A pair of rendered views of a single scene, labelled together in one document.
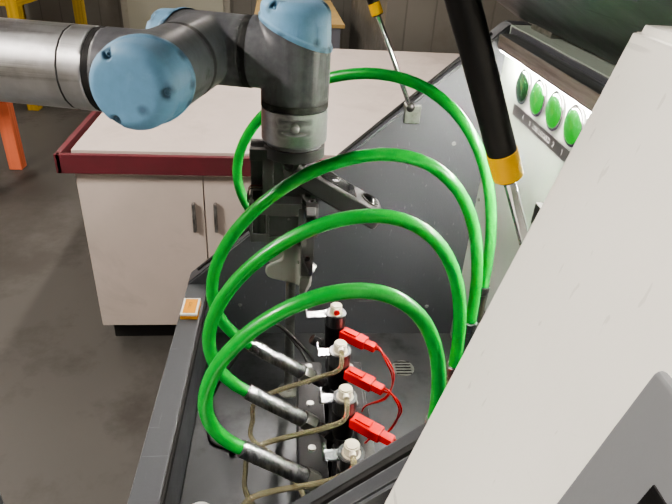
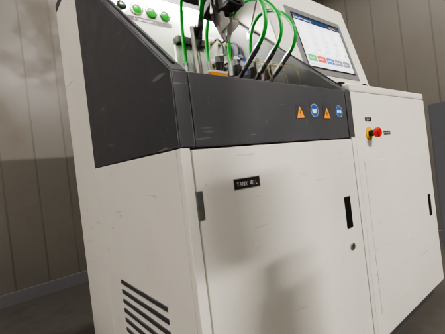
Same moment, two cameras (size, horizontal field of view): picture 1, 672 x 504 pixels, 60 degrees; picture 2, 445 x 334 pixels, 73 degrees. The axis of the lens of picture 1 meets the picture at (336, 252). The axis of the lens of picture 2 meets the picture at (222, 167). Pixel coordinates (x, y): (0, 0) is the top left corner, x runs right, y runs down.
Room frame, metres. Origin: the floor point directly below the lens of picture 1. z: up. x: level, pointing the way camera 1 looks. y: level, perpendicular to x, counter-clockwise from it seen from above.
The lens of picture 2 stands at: (1.23, 0.84, 0.75)
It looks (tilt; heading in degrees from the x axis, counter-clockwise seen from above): 0 degrees down; 237
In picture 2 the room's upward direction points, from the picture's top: 7 degrees counter-clockwise
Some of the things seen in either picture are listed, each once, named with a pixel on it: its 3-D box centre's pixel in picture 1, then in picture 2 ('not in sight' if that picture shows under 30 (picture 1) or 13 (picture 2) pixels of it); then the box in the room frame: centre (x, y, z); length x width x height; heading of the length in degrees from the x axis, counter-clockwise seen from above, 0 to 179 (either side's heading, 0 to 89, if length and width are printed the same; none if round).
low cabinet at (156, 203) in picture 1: (347, 168); not in sight; (2.87, -0.03, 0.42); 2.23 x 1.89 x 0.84; 97
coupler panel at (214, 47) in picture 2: not in sight; (222, 64); (0.43, -0.29, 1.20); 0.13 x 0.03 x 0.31; 6
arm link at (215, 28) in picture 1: (199, 50); not in sight; (0.64, 0.16, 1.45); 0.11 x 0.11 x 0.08; 83
